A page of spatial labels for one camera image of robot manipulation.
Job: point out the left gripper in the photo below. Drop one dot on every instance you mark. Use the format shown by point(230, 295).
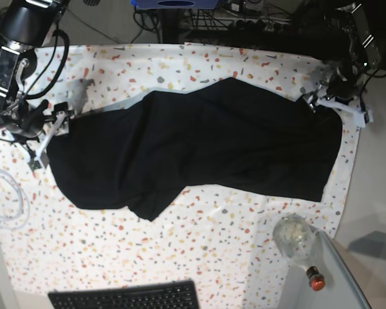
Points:
point(344, 83)

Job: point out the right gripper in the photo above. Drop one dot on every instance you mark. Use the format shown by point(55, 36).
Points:
point(27, 124)

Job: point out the black t-shirt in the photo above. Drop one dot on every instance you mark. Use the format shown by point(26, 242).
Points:
point(230, 133)

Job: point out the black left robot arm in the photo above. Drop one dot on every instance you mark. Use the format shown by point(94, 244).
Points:
point(361, 55)

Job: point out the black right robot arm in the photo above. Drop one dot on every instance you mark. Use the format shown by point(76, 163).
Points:
point(27, 25)

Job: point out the black power strip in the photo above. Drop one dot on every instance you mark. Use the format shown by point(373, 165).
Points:
point(259, 25)

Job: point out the blue white device top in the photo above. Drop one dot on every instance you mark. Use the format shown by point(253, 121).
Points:
point(177, 4)

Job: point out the clear jar with yellow content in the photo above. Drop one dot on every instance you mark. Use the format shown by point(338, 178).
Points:
point(295, 240)

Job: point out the terrazzo pattern tablecloth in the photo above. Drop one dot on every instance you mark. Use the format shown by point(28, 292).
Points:
point(216, 236)

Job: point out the red emergency stop button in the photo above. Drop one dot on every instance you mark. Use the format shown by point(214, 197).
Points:
point(316, 279)

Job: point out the black keyboard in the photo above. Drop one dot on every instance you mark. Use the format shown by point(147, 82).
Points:
point(181, 294)

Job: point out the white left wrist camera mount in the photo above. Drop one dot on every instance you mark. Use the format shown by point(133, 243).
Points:
point(360, 118)

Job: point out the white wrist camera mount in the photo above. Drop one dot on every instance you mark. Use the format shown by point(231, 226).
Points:
point(360, 118)
point(39, 159)

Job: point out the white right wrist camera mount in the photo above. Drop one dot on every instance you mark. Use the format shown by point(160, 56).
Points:
point(39, 159)

